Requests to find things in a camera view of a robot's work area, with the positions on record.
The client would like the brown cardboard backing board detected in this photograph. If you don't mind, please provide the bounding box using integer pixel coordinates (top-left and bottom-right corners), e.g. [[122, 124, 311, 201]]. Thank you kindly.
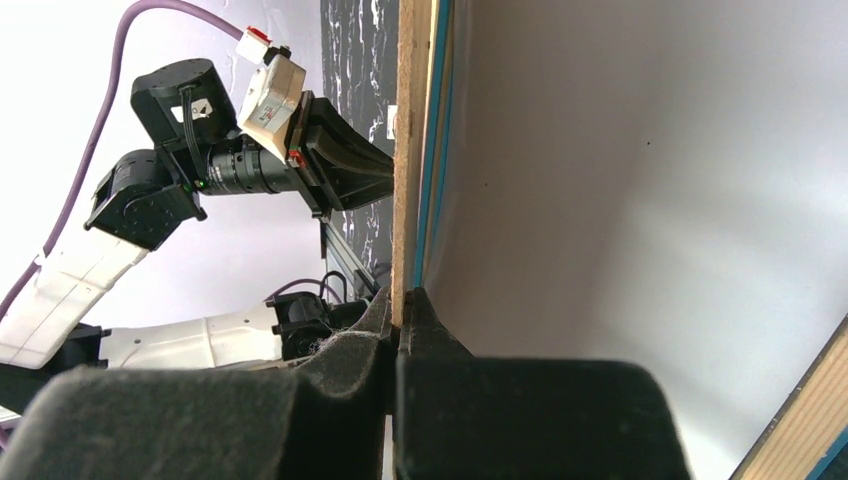
[[391, 0, 438, 327]]

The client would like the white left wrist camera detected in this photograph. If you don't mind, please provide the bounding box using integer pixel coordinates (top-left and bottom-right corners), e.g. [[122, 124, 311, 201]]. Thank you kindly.
[[237, 54, 306, 162]]

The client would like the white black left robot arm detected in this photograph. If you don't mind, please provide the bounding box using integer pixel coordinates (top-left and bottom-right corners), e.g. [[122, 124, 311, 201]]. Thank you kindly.
[[1, 53, 394, 370]]

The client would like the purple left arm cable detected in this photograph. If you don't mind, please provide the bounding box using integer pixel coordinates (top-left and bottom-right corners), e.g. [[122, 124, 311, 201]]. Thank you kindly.
[[0, 0, 273, 452]]

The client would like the blue wooden picture frame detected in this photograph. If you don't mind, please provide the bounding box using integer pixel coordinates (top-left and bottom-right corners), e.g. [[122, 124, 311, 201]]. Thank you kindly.
[[413, 0, 848, 480]]

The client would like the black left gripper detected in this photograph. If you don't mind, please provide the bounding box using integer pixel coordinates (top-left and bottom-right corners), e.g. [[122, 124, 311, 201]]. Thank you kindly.
[[286, 90, 394, 219]]

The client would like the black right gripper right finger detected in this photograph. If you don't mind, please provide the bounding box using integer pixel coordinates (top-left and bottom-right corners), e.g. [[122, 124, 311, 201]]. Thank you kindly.
[[394, 288, 690, 479]]

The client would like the aluminium front mounting rail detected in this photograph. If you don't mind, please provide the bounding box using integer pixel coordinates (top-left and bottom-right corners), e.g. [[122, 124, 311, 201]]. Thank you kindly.
[[319, 221, 380, 301]]

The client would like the hot air balloon photo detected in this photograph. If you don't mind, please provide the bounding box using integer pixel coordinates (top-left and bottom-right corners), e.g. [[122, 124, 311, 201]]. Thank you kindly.
[[426, 1, 847, 479]]

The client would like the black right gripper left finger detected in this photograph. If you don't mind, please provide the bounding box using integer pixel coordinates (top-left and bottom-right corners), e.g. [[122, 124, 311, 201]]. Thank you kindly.
[[1, 290, 393, 479]]

